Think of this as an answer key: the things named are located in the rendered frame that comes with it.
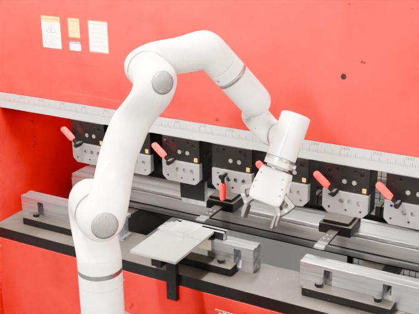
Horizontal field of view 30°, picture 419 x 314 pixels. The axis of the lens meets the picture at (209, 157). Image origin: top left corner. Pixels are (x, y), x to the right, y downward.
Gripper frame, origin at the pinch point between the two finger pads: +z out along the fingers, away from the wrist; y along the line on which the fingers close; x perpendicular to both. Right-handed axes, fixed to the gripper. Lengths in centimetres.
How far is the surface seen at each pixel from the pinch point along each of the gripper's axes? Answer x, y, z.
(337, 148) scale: -27.4, -6.5, -27.3
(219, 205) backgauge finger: -66, 41, 5
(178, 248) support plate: -33, 36, 21
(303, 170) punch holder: -31.7, 3.0, -17.5
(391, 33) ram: -11, -15, -62
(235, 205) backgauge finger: -68, 35, 3
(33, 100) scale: -33, 114, -9
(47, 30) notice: -21, 108, -35
